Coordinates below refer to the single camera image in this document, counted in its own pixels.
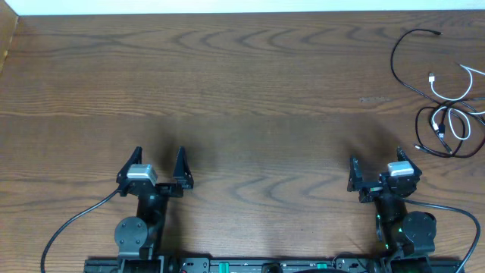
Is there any camera black cable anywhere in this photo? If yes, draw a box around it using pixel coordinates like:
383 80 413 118
40 188 121 273
401 197 481 273

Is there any white USB cable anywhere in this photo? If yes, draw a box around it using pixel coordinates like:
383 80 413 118
427 63 485 141

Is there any right camera black cable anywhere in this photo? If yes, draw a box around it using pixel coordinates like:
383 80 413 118
401 197 481 273

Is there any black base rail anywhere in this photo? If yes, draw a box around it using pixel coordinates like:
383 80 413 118
83 256 464 273

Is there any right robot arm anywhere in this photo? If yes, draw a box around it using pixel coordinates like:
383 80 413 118
347 147 437 272

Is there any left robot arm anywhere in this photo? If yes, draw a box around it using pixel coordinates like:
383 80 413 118
114 146 194 272

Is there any left camera black cable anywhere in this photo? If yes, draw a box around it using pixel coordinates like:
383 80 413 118
40 188 121 273

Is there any black USB cable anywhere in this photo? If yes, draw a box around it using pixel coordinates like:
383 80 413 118
414 97 485 159
390 28 485 155

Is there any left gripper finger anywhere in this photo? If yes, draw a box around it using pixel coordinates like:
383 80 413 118
173 146 194 189
117 146 142 178

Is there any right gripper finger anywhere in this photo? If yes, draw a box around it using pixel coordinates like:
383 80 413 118
396 146 411 163
347 155 363 191

